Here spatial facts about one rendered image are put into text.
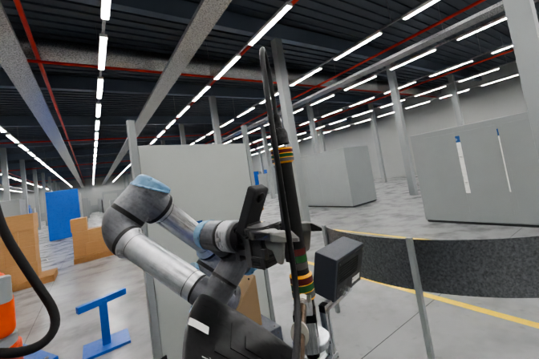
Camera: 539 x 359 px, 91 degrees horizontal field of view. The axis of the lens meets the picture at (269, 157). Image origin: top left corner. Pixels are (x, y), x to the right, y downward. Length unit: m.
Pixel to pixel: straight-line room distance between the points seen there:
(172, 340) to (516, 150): 6.11
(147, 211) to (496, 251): 2.25
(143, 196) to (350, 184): 9.75
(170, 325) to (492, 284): 2.34
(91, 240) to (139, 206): 8.71
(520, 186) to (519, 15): 3.05
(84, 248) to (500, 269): 9.21
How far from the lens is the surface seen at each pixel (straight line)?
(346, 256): 1.28
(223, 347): 0.45
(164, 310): 2.45
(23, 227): 8.25
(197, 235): 0.73
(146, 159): 2.31
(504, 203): 6.76
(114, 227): 0.92
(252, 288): 1.25
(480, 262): 2.50
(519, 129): 6.55
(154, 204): 0.94
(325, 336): 0.60
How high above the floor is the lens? 1.61
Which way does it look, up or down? 4 degrees up
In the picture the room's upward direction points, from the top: 9 degrees counter-clockwise
